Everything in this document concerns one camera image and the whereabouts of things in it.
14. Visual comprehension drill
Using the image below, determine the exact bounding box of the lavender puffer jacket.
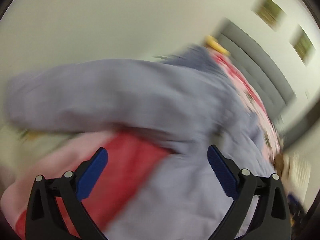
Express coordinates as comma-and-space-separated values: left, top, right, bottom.
4, 59, 274, 239

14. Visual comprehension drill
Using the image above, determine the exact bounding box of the green framed picture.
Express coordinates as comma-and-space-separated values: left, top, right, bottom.
290, 25, 316, 66
252, 0, 286, 31

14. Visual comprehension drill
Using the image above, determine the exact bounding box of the lavender cable-knit sweater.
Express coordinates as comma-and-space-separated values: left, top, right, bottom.
160, 45, 226, 76

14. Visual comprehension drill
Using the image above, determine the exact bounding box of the yellow plush toy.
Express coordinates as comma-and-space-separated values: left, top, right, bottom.
205, 35, 230, 56

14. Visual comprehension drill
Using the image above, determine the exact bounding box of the grey upholstered headboard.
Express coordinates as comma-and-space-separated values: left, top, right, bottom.
214, 18, 296, 121

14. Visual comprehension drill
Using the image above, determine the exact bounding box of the green framed picture upper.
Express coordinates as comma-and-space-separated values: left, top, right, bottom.
252, 0, 286, 31

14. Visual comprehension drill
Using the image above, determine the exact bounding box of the white bed sheet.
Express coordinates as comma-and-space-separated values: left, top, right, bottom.
1, 125, 75, 173

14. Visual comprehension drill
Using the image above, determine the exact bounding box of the green framed picture lower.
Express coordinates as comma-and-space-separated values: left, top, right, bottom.
290, 25, 316, 66

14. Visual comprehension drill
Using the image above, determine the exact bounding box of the pink patterned blanket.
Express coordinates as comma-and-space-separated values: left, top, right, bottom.
1, 46, 291, 239

